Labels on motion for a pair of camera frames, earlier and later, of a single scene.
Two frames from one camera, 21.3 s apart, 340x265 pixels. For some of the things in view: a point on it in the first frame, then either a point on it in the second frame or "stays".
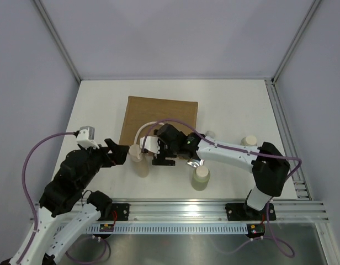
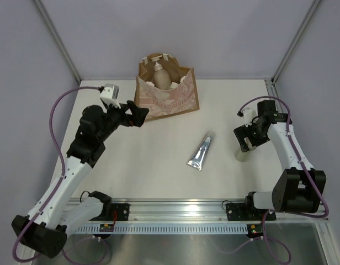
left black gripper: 120,151 to 138,114
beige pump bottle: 139,160 to 161,78
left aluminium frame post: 56,38 stays
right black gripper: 160,159 to 243,131
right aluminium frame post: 283,63 stays
